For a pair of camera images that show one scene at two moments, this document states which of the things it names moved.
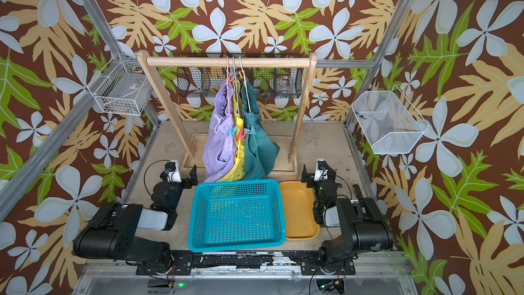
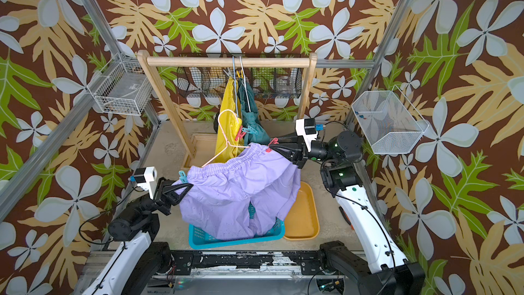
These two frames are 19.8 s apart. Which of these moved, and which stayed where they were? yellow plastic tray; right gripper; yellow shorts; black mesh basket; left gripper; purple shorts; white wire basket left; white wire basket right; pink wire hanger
Moved: pink wire hanger; purple shorts; yellow shorts; right gripper; left gripper
Stayed: white wire basket left; white wire basket right; black mesh basket; yellow plastic tray
